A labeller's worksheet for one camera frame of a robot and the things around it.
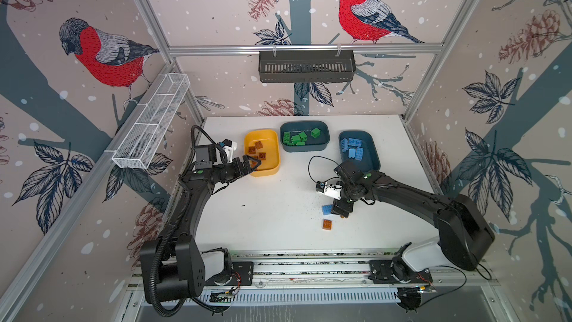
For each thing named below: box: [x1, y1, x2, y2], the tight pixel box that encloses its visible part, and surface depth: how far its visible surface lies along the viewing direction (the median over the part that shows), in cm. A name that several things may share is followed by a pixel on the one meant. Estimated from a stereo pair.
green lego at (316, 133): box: [310, 127, 322, 139], surface depth 116 cm
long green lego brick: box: [283, 131, 291, 144], surface depth 113 cm
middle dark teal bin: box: [280, 120, 331, 153], surface depth 113 cm
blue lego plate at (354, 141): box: [347, 137, 362, 147], surface depth 111 cm
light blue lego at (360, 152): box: [354, 146, 365, 161], surface depth 106 cm
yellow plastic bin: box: [244, 128, 281, 178], surface depth 109 cm
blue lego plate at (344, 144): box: [341, 137, 348, 153], surface depth 109 cm
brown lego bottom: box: [322, 219, 333, 232], surface depth 85 cm
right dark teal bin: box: [338, 129, 382, 173], surface depth 106 cm
